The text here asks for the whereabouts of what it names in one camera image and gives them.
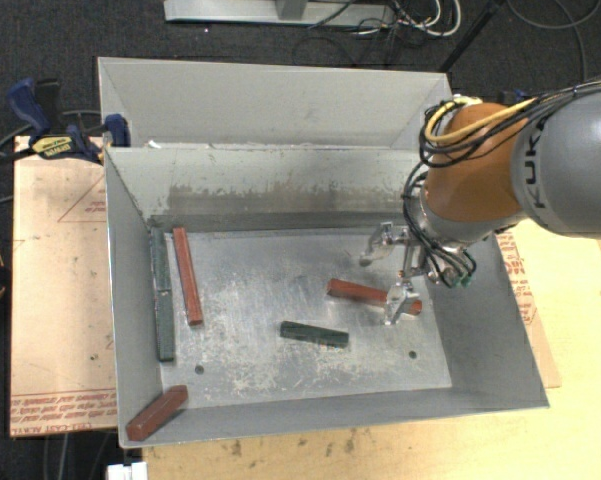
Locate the brown cardboard board, red print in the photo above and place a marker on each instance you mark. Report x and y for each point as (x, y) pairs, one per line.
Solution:
(60, 293)

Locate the grey metal bin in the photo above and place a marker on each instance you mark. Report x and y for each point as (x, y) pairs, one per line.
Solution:
(280, 288)

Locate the red-brown flat block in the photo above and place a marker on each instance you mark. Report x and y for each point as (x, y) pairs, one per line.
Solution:
(157, 413)
(188, 278)
(355, 290)

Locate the dark green flat block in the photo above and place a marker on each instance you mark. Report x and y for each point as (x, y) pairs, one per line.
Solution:
(315, 334)
(159, 260)
(165, 325)

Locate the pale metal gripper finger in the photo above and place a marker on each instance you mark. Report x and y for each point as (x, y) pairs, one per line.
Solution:
(399, 304)
(380, 248)

